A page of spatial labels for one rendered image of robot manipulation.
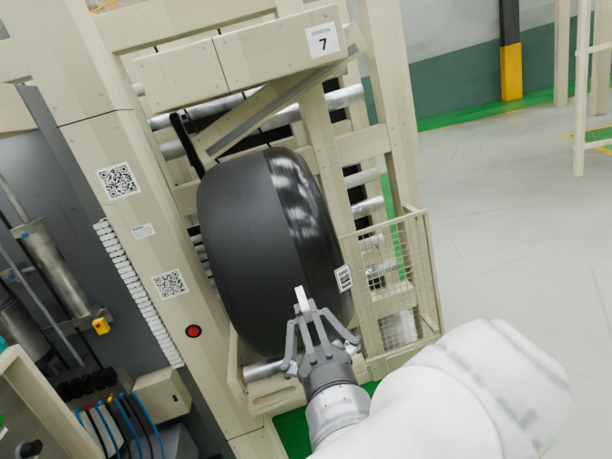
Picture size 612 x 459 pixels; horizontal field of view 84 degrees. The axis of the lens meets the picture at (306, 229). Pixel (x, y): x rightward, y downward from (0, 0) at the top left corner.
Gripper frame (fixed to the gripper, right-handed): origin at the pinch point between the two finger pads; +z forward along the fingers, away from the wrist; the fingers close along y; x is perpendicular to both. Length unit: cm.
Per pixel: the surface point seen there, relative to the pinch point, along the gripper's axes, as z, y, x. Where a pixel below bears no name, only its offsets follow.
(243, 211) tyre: 21.0, 6.2, -11.9
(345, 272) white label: 11.6, -11.0, 6.0
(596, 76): 395, -514, 129
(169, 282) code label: 30.6, 32.0, 5.3
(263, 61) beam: 63, -11, -36
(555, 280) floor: 95, -163, 141
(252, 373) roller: 18.7, 20.2, 35.3
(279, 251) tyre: 13.7, 1.6, -3.8
